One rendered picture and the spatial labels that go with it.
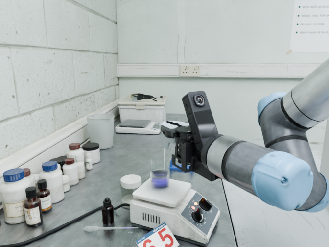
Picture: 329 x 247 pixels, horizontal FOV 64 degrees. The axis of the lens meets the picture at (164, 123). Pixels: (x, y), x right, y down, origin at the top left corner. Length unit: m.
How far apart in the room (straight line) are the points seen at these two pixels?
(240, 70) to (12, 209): 1.66
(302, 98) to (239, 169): 0.16
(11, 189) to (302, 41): 1.95
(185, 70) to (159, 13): 0.45
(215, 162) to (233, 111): 1.66
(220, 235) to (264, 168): 0.34
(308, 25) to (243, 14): 0.45
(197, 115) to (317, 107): 0.20
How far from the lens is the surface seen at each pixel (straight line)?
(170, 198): 0.65
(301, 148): 0.51
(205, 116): 0.52
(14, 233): 0.78
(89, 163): 1.06
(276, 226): 0.77
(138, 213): 0.69
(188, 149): 0.53
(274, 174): 0.38
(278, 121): 0.52
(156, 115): 1.70
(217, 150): 0.45
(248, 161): 0.41
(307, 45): 2.19
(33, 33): 1.11
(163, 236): 0.64
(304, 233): 0.77
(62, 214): 0.81
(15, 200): 0.78
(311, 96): 0.48
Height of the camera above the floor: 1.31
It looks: 13 degrees down
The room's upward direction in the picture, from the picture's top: straight up
